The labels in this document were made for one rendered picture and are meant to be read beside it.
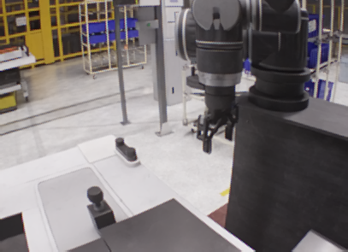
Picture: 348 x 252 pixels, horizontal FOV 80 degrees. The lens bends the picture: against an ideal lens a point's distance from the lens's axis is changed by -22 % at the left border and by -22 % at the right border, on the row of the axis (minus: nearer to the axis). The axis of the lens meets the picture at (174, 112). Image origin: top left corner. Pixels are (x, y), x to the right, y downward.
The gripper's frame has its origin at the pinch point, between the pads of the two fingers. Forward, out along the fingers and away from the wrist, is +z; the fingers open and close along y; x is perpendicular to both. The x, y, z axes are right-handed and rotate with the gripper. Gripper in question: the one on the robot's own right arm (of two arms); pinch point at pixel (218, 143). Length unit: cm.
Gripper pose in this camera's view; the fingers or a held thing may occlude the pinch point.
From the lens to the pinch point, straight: 66.9
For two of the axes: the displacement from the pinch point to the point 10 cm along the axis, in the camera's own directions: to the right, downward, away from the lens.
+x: -7.0, -2.4, 6.7
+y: 7.1, -2.9, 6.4
